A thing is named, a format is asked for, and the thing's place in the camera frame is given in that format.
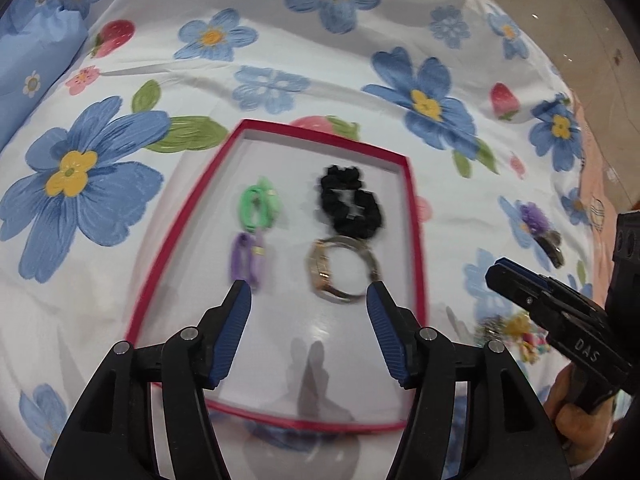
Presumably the purple hair tie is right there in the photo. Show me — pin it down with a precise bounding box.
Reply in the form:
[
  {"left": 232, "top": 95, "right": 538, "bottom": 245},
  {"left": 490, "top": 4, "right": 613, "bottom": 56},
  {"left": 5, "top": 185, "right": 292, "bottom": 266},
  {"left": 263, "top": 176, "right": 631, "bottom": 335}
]
[{"left": 228, "top": 231, "right": 269, "bottom": 292}]

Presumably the metal wristwatch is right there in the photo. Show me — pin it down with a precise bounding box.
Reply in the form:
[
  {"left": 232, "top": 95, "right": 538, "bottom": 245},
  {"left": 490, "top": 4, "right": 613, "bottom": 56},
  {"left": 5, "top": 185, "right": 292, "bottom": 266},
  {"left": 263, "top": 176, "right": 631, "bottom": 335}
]
[{"left": 307, "top": 235, "right": 382, "bottom": 304}]

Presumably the right hand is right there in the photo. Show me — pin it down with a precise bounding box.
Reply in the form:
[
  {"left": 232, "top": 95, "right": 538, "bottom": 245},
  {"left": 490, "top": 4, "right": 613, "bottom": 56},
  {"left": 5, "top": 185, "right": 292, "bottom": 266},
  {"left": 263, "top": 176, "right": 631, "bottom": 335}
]
[{"left": 544, "top": 364, "right": 615, "bottom": 466}]

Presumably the purple flower hair clip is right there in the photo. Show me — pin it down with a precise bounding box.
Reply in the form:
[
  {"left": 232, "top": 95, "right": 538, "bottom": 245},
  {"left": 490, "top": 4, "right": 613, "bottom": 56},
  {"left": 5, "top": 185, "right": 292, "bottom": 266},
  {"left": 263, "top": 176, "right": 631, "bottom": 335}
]
[{"left": 518, "top": 202, "right": 550, "bottom": 237}]

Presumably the pink cloth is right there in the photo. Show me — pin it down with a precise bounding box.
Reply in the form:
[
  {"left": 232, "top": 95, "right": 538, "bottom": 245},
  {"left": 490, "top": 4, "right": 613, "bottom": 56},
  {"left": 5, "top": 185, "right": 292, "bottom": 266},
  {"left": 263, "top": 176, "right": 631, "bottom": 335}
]
[{"left": 570, "top": 91, "right": 618, "bottom": 307}]

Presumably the red shallow tray box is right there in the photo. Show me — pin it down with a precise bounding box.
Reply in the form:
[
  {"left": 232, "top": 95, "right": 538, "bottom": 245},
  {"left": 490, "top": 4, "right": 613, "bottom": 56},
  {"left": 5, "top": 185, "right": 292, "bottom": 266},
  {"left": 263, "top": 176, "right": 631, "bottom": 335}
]
[{"left": 126, "top": 120, "right": 426, "bottom": 432}]

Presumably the black scrunchie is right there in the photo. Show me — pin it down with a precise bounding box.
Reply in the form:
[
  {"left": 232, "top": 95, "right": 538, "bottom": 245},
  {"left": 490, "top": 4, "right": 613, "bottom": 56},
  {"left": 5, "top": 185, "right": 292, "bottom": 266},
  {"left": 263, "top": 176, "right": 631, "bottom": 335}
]
[{"left": 318, "top": 165, "right": 384, "bottom": 240}]

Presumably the floral bed sheet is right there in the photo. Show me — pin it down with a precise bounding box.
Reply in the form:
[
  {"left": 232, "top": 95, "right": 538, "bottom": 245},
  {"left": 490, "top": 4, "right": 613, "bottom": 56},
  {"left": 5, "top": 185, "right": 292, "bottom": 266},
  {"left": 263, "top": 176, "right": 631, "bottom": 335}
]
[{"left": 1, "top": 0, "right": 593, "bottom": 479}]

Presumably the blue pillow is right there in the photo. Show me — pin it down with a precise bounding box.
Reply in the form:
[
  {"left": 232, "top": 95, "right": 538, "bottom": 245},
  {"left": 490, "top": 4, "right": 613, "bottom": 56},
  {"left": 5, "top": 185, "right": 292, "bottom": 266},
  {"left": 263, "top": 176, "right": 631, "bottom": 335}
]
[{"left": 0, "top": 0, "right": 88, "bottom": 145}]

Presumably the silver chain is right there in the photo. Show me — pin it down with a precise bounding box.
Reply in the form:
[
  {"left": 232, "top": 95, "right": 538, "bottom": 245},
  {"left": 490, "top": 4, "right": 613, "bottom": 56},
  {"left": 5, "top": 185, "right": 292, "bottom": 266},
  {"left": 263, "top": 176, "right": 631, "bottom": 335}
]
[{"left": 472, "top": 318, "right": 507, "bottom": 348}]

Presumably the green hair tie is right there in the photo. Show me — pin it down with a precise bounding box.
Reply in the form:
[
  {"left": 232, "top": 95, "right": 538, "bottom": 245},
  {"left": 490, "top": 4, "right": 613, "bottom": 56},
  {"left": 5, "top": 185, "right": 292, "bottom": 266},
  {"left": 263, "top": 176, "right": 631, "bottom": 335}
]
[{"left": 237, "top": 176, "right": 282, "bottom": 232}]

